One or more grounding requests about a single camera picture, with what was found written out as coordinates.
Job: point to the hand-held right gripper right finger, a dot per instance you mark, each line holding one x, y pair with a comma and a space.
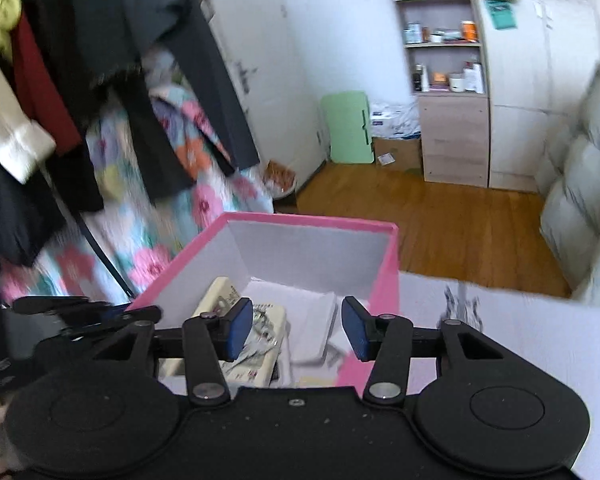
355, 332

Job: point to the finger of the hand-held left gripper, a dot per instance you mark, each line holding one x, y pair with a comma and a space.
50, 304
115, 319

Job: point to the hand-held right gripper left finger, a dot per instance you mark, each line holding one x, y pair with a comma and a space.
240, 332

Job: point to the clear plastic packet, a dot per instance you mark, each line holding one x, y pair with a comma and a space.
262, 332

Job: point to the pink cardboard box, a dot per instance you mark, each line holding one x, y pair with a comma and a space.
305, 255

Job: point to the floral quilt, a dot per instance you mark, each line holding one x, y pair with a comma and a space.
155, 240

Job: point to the orange snack bag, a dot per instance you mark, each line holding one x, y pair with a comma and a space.
279, 176

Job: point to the cat print mat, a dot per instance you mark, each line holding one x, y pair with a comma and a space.
530, 340

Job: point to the small packet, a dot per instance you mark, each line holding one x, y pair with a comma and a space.
385, 159

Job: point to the brown cardboard box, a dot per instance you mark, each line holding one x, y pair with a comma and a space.
405, 155

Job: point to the white garment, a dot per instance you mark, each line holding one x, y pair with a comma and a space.
5, 125

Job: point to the green folding table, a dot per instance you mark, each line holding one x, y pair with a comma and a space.
350, 127

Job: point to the red garment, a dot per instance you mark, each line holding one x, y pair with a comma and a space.
40, 90

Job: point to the white plastic bag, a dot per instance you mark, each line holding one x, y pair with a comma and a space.
395, 117

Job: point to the wooden shelf cabinet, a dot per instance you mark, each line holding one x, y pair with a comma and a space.
455, 135

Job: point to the dark bottle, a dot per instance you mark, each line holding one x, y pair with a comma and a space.
418, 79

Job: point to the grey-green puffer jacket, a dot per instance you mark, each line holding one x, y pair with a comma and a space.
585, 200

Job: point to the dark grey coat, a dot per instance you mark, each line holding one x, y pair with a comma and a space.
180, 60

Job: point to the small orange box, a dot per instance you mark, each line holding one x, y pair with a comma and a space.
439, 79

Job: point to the white jar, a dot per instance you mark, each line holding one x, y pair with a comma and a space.
456, 83

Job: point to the black garment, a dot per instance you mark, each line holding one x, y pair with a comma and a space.
75, 35

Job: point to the white bottle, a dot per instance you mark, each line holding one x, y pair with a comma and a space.
474, 77

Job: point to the light wooden wardrobe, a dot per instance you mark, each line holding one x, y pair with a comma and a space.
540, 110

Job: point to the orange jar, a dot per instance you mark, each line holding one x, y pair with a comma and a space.
469, 31

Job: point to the teal paper note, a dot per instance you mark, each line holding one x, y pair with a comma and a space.
500, 14

